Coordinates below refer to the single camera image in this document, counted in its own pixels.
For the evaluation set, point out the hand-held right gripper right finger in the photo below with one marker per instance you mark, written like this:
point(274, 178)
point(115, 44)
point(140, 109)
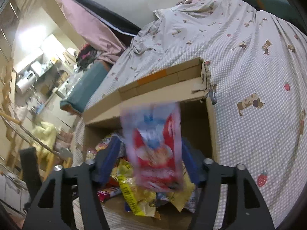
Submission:
point(191, 165)

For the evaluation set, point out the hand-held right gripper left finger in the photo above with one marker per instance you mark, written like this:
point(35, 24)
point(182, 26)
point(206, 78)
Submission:
point(108, 163)

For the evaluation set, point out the red pink snack packet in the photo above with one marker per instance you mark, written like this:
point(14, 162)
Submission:
point(153, 153)

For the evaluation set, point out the cardboard box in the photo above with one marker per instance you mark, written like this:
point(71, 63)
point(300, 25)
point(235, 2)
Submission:
point(156, 86)

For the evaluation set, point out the yellow red snack packet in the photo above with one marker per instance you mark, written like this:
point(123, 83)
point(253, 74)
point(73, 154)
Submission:
point(103, 145)

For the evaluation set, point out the small red pink packet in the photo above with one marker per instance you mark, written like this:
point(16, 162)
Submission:
point(108, 194)

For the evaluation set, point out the tan snack packet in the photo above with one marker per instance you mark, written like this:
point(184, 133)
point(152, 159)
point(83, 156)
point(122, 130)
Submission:
point(179, 196)

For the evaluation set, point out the clear yellow chip packet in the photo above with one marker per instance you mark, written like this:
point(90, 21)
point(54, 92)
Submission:
point(134, 196)

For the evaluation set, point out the yellow cloth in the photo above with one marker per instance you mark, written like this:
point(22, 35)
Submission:
point(44, 134)

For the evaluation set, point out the teal pillow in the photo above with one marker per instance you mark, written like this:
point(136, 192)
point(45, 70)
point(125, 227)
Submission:
point(88, 86)

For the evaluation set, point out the metal rod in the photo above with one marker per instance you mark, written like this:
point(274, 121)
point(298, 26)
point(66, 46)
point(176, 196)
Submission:
point(31, 136)

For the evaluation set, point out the wooden rack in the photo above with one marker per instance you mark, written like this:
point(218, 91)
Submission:
point(10, 155)

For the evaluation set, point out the pile of clothes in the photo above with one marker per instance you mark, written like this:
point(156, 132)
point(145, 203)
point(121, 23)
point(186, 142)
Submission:
point(84, 57)

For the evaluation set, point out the white appliance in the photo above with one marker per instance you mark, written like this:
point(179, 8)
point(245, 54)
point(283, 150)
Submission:
point(24, 86)

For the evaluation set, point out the printed bed sheet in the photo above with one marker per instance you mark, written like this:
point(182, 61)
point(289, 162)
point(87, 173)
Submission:
point(251, 64)

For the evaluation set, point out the pink quilt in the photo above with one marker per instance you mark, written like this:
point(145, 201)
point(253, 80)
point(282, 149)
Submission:
point(84, 24)

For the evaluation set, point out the dark duvet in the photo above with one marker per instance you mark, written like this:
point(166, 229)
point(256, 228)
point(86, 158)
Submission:
point(115, 21)

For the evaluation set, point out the teal orange cushion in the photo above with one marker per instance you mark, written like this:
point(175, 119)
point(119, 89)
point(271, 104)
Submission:
point(268, 2)

